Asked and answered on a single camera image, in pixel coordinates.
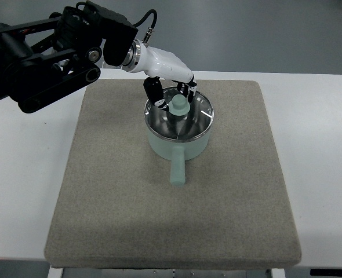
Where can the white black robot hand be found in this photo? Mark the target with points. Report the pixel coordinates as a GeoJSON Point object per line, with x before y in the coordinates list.
{"type": "Point", "coordinates": [157, 64]}

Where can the glass lid with green knob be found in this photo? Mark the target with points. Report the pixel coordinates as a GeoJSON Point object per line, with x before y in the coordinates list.
{"type": "Point", "coordinates": [190, 126]}

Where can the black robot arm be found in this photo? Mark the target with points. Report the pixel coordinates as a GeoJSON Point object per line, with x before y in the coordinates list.
{"type": "Point", "coordinates": [44, 61]}

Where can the mint green saucepan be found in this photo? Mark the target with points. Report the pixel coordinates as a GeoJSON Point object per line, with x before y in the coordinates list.
{"type": "Point", "coordinates": [177, 153]}

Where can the grey felt mat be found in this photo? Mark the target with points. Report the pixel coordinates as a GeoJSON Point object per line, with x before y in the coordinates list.
{"type": "Point", "coordinates": [122, 206]}

